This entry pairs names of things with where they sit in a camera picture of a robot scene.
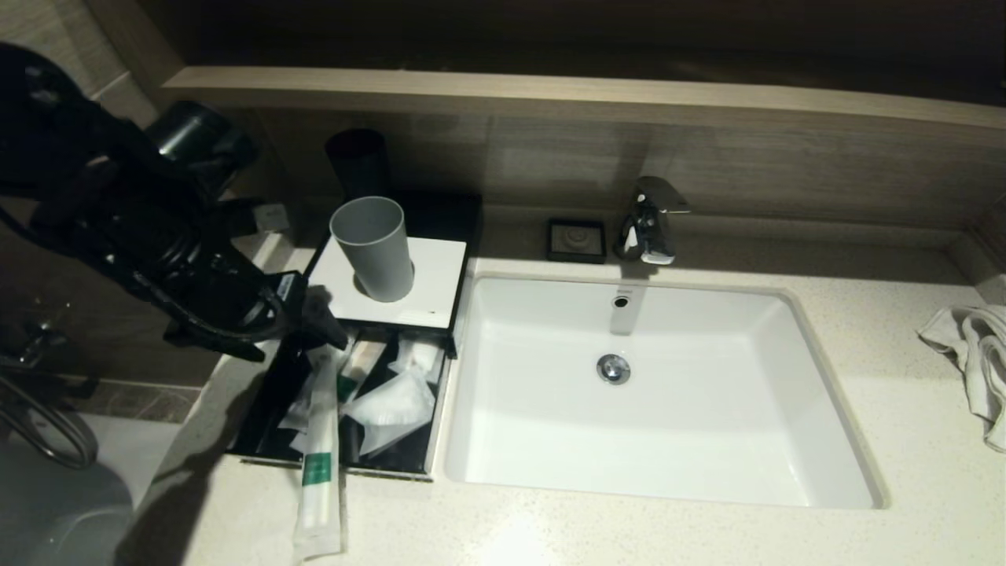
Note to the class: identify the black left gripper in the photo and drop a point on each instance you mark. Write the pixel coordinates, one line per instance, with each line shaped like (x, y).
(267, 303)

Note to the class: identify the small white pouch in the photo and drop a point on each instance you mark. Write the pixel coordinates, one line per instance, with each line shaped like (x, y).
(420, 354)

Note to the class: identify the long packet with green label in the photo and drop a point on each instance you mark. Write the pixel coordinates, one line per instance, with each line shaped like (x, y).
(321, 440)
(295, 417)

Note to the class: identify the black sliding drawer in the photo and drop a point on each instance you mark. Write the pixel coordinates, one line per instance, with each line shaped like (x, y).
(409, 464)

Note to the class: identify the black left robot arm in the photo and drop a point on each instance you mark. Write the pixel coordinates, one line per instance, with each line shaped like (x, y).
(94, 181)

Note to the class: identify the black amenity box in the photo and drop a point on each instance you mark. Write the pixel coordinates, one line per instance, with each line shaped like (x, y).
(440, 212)

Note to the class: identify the grey plastic cup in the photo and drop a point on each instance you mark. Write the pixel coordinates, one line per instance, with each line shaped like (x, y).
(376, 244)

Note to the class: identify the white rectangular mat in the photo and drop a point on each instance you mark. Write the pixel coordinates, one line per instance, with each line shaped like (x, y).
(432, 283)

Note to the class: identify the black plastic cup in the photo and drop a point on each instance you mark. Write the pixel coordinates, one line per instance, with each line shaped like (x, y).
(358, 163)

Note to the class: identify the black square soap dish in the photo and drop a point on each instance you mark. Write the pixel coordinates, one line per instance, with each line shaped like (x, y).
(577, 240)

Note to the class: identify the chrome sink drain stopper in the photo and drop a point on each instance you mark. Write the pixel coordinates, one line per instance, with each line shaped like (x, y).
(612, 369)

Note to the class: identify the grey toilet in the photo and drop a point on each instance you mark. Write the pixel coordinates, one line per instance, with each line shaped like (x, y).
(55, 515)

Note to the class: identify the chrome faucet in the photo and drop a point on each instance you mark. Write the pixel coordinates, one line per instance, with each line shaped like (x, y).
(651, 228)

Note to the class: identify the white rectangular sink basin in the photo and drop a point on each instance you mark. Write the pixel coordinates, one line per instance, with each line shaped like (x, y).
(668, 440)

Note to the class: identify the white crumpled towel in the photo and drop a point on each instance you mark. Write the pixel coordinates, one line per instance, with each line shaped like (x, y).
(978, 354)

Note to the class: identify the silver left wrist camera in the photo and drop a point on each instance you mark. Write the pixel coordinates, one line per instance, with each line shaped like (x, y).
(273, 217)

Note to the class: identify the chrome wall valve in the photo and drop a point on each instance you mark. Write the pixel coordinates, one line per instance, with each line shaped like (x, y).
(35, 342)

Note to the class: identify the light wooden wall shelf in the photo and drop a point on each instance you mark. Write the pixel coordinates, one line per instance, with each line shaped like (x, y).
(550, 98)

